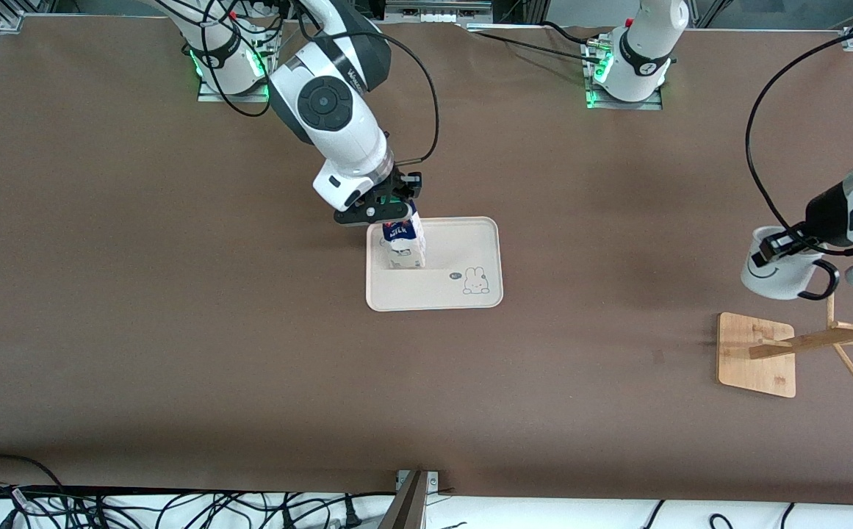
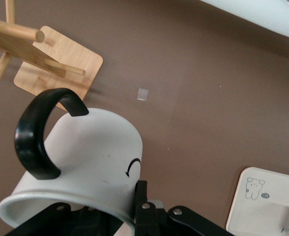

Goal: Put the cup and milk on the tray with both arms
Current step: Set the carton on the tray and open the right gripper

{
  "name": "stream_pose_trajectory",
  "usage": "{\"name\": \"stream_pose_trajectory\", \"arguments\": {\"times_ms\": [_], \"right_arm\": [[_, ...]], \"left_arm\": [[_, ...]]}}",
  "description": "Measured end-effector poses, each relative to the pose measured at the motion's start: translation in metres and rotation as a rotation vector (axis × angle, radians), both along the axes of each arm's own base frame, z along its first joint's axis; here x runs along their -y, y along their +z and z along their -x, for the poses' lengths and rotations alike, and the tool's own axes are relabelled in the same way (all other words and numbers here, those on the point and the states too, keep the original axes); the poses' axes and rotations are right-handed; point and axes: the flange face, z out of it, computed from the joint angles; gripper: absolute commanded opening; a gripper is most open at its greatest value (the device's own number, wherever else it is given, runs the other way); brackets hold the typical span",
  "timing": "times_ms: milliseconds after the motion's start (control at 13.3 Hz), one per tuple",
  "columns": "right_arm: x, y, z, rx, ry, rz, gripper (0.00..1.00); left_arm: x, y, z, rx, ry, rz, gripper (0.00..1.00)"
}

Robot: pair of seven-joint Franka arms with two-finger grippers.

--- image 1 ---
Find wooden mug stand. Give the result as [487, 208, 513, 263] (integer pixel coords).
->
[716, 292, 853, 399]

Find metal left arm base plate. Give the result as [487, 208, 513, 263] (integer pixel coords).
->
[584, 35, 664, 112]

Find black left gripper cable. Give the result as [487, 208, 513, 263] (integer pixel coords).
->
[745, 0, 853, 237]

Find white smiley face cup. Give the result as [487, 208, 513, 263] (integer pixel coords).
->
[740, 226, 841, 302]

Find tangled black floor cables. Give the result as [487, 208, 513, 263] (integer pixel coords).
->
[0, 453, 397, 529]

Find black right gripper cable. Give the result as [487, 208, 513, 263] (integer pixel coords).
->
[301, 7, 442, 167]

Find cream rabbit print tray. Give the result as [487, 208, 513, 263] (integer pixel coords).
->
[365, 216, 504, 312]

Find black base power cable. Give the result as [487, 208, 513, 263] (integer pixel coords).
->
[463, 21, 615, 68]

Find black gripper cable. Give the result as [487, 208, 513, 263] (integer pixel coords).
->
[301, 7, 442, 167]
[745, 0, 853, 237]

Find black looping arm cable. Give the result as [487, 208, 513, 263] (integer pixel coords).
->
[154, 0, 306, 117]

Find blue white milk carton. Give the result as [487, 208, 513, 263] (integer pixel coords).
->
[381, 209, 428, 271]

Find metal table edge bracket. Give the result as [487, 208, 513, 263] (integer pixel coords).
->
[377, 469, 442, 529]

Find aluminium frame rail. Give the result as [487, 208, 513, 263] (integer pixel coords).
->
[384, 0, 494, 27]

